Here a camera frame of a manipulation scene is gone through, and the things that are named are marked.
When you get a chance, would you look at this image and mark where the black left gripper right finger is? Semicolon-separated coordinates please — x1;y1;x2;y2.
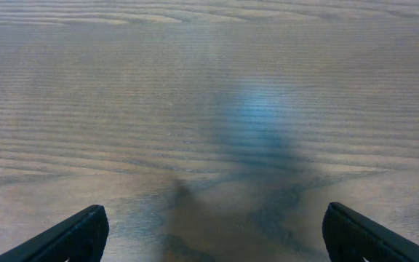
322;202;419;262

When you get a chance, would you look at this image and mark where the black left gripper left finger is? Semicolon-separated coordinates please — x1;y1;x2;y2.
0;205;109;262

